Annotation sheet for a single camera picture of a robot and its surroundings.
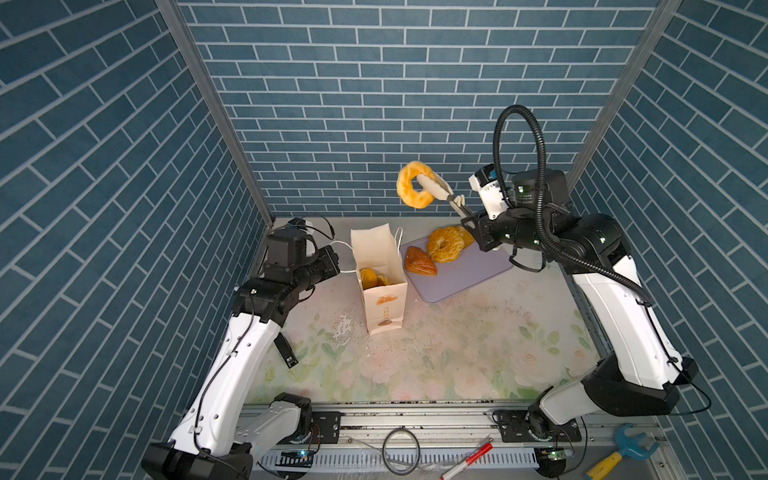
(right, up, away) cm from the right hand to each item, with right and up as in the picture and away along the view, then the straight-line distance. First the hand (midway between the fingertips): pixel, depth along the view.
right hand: (466, 214), depth 62 cm
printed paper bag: (-18, -23, +15) cm, 32 cm away
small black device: (-46, -37, +22) cm, 63 cm away
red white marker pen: (+4, -56, +7) cm, 57 cm away
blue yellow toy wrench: (+41, -54, +8) cm, 68 cm away
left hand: (-28, -9, +9) cm, 31 cm away
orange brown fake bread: (-7, -13, +40) cm, 42 cm away
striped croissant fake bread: (-23, -17, +27) cm, 39 cm away
